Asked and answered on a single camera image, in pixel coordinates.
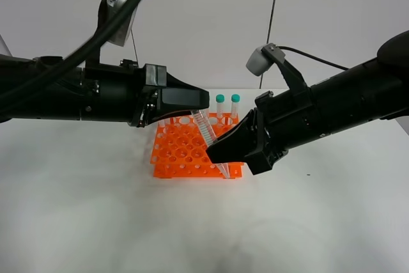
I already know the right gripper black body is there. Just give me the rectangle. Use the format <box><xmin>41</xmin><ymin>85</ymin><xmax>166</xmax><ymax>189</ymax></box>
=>
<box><xmin>245</xmin><ymin>91</ymin><xmax>315</xmax><ymax>175</ymax></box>

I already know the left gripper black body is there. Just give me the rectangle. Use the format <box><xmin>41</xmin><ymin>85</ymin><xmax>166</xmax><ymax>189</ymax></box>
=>
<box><xmin>128</xmin><ymin>64</ymin><xmax>167</xmax><ymax>128</ymax></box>

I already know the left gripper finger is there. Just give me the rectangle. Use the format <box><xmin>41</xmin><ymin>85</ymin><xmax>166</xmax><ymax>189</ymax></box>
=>
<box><xmin>158</xmin><ymin>73</ymin><xmax>210</xmax><ymax>114</ymax></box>

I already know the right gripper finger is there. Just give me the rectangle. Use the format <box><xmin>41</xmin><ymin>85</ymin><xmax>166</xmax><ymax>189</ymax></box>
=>
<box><xmin>206</xmin><ymin>109</ymin><xmax>267</xmax><ymax>162</ymax></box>

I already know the green-capped test tube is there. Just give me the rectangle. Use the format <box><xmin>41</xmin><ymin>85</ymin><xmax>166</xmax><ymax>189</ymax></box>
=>
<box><xmin>191</xmin><ymin>110</ymin><xmax>230</xmax><ymax>179</ymax></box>

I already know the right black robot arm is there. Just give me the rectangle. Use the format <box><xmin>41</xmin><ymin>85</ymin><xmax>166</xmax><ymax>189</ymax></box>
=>
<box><xmin>206</xmin><ymin>32</ymin><xmax>408</xmax><ymax>175</ymax></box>

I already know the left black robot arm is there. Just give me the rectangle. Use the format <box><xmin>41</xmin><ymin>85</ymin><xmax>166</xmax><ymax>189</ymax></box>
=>
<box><xmin>1</xmin><ymin>59</ymin><xmax>210</xmax><ymax>127</ymax></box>

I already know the second row left tube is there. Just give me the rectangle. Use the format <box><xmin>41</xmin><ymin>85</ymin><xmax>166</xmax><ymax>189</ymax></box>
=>
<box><xmin>158</xmin><ymin>120</ymin><xmax>166</xmax><ymax>127</ymax></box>

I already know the orange test tube rack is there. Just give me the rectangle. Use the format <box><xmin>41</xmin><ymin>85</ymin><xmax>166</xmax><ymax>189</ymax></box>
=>
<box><xmin>150</xmin><ymin>112</ymin><xmax>245</xmax><ymax>180</ymax></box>

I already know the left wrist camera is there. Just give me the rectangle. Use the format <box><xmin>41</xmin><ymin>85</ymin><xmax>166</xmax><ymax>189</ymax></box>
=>
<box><xmin>95</xmin><ymin>0</ymin><xmax>139</xmax><ymax>47</ymax></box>

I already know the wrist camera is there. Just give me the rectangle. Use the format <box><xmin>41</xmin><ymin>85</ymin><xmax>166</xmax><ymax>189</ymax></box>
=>
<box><xmin>245</xmin><ymin>43</ymin><xmax>307</xmax><ymax>95</ymax></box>
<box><xmin>95</xmin><ymin>0</ymin><xmax>139</xmax><ymax>47</ymax></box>

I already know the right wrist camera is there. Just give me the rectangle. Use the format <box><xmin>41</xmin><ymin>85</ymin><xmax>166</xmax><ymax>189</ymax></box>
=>
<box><xmin>245</xmin><ymin>43</ymin><xmax>307</xmax><ymax>95</ymax></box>

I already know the black right camera cable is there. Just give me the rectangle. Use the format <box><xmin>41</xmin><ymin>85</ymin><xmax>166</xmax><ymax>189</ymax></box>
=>
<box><xmin>277</xmin><ymin>45</ymin><xmax>350</xmax><ymax>71</ymax></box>

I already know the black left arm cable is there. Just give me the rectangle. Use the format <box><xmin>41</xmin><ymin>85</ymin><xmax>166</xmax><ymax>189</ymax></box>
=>
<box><xmin>0</xmin><ymin>0</ymin><xmax>158</xmax><ymax>101</ymax></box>

